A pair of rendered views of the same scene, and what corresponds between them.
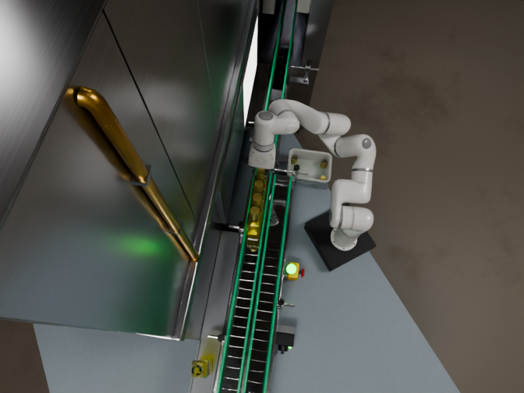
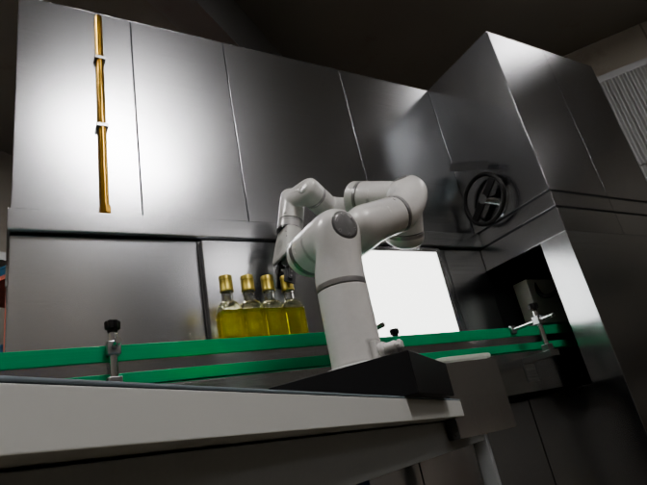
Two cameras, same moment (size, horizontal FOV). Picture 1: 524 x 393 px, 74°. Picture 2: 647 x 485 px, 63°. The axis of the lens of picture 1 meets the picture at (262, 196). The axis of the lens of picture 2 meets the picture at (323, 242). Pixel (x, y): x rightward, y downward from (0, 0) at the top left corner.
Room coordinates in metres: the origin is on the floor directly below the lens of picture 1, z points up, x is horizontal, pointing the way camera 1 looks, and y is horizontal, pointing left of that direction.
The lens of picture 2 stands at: (-0.09, -1.14, 0.69)
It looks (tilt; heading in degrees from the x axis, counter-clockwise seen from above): 22 degrees up; 52
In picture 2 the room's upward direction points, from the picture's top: 12 degrees counter-clockwise
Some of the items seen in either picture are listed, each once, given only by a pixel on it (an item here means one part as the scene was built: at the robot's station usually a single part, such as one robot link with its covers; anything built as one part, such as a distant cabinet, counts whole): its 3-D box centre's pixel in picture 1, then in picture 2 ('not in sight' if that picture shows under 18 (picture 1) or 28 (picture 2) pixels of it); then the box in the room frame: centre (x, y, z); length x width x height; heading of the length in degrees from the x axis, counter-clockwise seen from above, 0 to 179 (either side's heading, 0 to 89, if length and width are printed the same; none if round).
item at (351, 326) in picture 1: (218, 305); (85, 485); (0.16, 0.16, 0.73); 1.58 x 1.52 x 0.04; 31
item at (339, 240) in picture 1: (350, 231); (358, 328); (0.51, -0.41, 0.89); 0.16 x 0.13 x 0.15; 118
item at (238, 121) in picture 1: (238, 114); (344, 294); (0.92, 0.12, 1.15); 0.90 x 0.03 x 0.34; 175
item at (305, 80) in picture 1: (302, 75); (538, 340); (1.40, -0.18, 0.90); 0.17 x 0.05 x 0.23; 85
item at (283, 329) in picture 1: (284, 335); not in sight; (0.05, -0.14, 0.79); 0.08 x 0.08 x 0.08; 85
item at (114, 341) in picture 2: (285, 304); (116, 351); (0.16, -0.12, 0.94); 0.07 x 0.04 x 0.13; 85
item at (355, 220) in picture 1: (354, 221); (331, 253); (0.50, -0.39, 1.05); 0.13 x 0.10 x 0.16; 88
